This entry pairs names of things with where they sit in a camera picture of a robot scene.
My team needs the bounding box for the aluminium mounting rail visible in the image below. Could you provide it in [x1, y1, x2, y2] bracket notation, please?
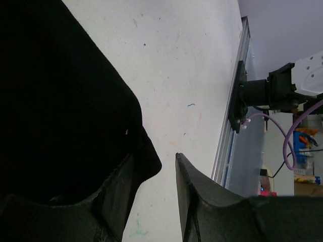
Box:
[211, 16, 250, 187]

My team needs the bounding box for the black underwear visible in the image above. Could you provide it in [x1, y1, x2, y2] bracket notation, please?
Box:
[1, 1, 162, 204]

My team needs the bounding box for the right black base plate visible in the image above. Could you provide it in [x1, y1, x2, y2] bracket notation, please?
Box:
[228, 60, 248, 134]

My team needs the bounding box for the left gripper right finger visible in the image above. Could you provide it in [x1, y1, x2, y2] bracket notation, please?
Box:
[175, 153, 322, 241]

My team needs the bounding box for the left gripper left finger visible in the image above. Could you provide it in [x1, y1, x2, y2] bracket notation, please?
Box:
[1, 155, 134, 241]

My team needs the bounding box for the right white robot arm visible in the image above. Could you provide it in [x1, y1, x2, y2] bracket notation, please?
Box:
[238, 51, 322, 112]

